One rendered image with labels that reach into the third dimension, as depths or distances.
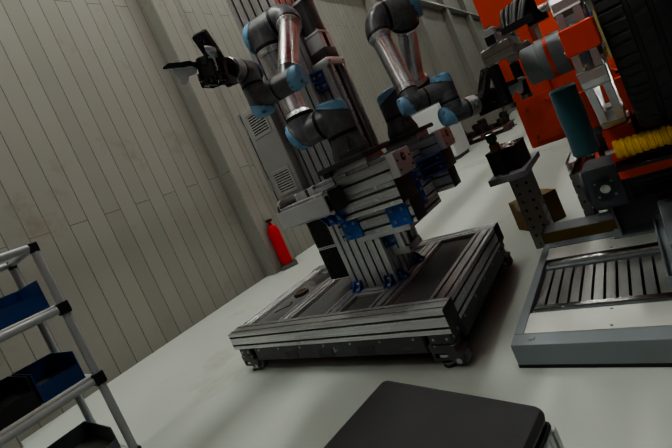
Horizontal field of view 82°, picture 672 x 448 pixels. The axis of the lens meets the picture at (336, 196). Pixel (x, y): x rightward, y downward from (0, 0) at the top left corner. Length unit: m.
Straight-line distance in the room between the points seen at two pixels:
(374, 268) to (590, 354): 0.88
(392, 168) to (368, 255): 0.56
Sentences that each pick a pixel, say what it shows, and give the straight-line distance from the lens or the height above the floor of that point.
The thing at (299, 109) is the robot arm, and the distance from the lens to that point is 1.55.
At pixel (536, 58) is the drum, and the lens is 1.48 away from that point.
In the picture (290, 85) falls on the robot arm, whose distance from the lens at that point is 1.28.
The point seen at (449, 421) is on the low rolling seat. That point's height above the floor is 0.34.
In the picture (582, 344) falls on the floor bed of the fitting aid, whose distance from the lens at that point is 1.35.
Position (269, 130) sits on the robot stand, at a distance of 1.86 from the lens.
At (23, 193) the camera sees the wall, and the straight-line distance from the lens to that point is 3.81.
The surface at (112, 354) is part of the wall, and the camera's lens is 3.79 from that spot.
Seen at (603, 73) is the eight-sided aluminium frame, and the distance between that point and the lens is 1.26.
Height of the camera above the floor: 0.80
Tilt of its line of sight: 4 degrees down
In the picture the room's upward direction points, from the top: 24 degrees counter-clockwise
